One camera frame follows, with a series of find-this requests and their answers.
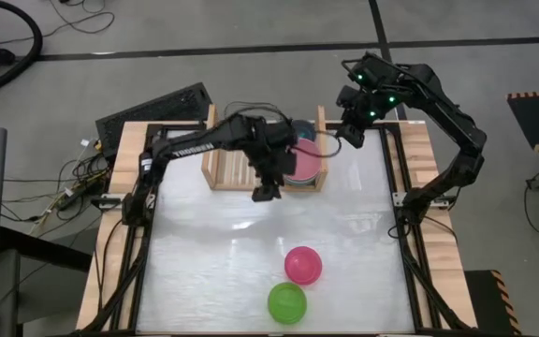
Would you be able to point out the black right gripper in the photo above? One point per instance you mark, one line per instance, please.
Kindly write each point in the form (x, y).
(368, 93)

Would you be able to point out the black perforated panel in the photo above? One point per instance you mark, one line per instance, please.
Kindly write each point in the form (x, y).
(157, 110)

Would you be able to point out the wooden slatted shelf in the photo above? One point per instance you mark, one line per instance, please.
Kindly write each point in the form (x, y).
(227, 173)

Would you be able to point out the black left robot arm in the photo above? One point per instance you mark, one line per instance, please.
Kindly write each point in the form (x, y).
(190, 147)

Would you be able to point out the black aluminium table frame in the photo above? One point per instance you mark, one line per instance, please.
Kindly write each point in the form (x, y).
(137, 285)

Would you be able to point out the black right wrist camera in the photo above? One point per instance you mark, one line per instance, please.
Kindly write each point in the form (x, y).
(350, 136)

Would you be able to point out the large blue-grey bowl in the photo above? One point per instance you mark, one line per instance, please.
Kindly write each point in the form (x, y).
(304, 128)

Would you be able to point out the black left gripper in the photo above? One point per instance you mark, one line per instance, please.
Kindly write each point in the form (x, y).
(269, 150)

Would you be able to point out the small green bowl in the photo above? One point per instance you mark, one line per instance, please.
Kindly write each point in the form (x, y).
(287, 303)

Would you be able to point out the large light pink bowl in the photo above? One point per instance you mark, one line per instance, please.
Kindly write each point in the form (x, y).
(307, 164)

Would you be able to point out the small magenta bowl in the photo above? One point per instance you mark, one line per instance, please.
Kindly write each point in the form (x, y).
(303, 265)

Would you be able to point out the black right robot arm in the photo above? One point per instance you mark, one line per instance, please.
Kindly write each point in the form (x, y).
(447, 103)

